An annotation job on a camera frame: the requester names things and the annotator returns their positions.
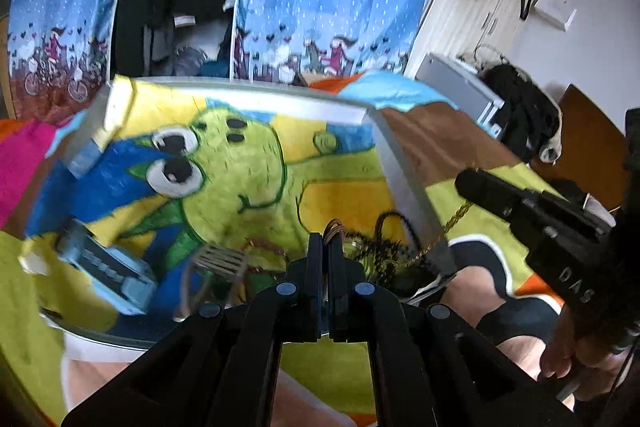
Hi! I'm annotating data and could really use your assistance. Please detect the white wooden wardrobe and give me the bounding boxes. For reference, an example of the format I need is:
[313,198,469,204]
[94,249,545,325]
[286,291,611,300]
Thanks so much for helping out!
[405,0,525,77]

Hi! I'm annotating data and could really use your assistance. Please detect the grey tray with dinosaur picture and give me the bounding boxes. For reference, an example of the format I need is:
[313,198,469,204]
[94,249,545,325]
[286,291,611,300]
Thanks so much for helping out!
[41,77,457,348]

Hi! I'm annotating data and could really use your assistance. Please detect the white paper bag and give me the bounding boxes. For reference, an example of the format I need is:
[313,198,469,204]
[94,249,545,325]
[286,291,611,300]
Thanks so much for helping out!
[534,0,577,31]

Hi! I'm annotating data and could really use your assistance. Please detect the brown hair tie with flower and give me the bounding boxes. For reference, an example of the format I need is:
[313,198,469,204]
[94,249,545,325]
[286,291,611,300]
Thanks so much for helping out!
[322,218,347,244]

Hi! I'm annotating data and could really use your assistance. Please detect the right hand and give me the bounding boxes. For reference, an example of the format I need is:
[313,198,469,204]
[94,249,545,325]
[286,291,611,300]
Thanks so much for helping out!
[540,306,634,401]

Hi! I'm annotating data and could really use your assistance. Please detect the black clothes pile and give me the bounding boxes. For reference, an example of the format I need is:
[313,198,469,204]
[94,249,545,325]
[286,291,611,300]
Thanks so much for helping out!
[482,63,562,164]

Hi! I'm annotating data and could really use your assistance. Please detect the grey white box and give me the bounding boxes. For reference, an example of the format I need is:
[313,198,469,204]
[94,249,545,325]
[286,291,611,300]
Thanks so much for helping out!
[416,54,504,139]

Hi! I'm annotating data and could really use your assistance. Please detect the gold chain bracelet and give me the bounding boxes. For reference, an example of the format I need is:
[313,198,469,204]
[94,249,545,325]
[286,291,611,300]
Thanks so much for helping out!
[399,199,475,270]

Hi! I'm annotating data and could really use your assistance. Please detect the blue watch strap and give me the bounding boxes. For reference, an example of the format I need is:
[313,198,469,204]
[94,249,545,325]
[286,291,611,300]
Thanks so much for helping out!
[54,221,158,316]

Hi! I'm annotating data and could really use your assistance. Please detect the colourful patterned bedspread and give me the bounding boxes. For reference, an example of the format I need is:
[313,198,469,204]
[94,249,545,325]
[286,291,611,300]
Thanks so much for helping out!
[1,77,561,425]

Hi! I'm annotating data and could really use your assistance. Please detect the red string bracelet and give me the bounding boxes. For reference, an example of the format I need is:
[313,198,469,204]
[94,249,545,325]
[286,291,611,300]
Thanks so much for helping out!
[242,235,292,275]

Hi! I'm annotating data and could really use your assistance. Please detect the black beaded bracelet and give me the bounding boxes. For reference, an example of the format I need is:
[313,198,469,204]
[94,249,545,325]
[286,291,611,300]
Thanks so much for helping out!
[344,210,426,287]

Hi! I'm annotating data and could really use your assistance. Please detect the blue dotted left curtain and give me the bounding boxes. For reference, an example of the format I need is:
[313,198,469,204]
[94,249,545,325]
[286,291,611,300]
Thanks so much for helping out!
[6,0,117,124]

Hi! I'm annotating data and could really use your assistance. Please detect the brown wooden headboard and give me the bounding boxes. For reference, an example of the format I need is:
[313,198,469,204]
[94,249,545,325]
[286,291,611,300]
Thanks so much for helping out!
[530,84,628,210]

